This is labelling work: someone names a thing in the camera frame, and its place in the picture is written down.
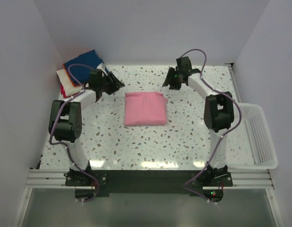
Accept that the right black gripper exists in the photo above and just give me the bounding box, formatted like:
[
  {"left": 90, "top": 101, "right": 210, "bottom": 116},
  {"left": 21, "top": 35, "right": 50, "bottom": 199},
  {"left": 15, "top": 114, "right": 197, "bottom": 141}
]
[{"left": 162, "top": 67, "right": 181, "bottom": 91}]

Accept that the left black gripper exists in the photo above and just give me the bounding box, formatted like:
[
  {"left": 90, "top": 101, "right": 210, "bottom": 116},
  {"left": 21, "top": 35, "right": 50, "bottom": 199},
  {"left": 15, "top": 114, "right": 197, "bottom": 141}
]
[{"left": 99, "top": 72, "right": 125, "bottom": 96}]

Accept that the pink t shirt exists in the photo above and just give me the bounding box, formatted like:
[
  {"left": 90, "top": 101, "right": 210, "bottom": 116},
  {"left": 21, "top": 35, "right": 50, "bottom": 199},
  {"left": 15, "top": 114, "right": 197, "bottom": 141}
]
[{"left": 124, "top": 92, "right": 167, "bottom": 126}]

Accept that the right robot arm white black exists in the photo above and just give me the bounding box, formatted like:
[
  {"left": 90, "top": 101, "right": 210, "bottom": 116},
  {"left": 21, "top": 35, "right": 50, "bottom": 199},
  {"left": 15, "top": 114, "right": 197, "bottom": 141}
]
[{"left": 163, "top": 57, "right": 234, "bottom": 186}]

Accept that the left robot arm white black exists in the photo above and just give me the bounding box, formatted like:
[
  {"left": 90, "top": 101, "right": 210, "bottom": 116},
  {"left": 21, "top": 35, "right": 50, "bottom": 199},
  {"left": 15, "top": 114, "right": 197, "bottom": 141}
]
[{"left": 48, "top": 69, "right": 125, "bottom": 186}]

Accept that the blue folded t shirt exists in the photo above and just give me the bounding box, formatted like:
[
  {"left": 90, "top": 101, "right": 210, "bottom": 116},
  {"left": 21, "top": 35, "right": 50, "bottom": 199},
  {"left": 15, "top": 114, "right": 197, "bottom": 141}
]
[{"left": 64, "top": 50, "right": 104, "bottom": 86}]

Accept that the orange folded t shirt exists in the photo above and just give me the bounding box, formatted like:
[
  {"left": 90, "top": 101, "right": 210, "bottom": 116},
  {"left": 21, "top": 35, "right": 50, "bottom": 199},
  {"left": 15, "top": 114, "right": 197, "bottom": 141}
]
[{"left": 63, "top": 64, "right": 77, "bottom": 87}]

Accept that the white folded t shirt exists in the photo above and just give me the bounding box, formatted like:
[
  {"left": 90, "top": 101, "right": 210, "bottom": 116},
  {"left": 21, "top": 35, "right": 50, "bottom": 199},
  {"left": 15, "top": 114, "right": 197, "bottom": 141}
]
[{"left": 56, "top": 69, "right": 82, "bottom": 96}]

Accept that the red folded t shirt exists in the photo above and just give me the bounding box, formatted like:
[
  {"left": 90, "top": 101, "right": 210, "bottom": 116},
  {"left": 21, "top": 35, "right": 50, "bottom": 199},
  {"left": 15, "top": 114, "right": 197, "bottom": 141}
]
[{"left": 60, "top": 84, "right": 71, "bottom": 98}]

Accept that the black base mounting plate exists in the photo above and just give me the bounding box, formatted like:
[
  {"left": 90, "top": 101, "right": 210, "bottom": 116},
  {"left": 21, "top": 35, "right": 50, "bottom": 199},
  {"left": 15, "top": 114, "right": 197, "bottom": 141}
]
[{"left": 64, "top": 169, "right": 233, "bottom": 200}]

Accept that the white plastic laundry basket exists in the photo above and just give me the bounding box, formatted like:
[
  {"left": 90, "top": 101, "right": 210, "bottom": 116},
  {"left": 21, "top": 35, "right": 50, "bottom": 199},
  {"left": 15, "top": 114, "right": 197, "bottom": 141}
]
[{"left": 226, "top": 103, "right": 278, "bottom": 170}]

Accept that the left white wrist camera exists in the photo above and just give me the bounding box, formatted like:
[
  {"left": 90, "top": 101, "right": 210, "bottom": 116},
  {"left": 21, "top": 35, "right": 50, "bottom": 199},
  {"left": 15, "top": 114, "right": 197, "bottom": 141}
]
[{"left": 96, "top": 63, "right": 106, "bottom": 71}]

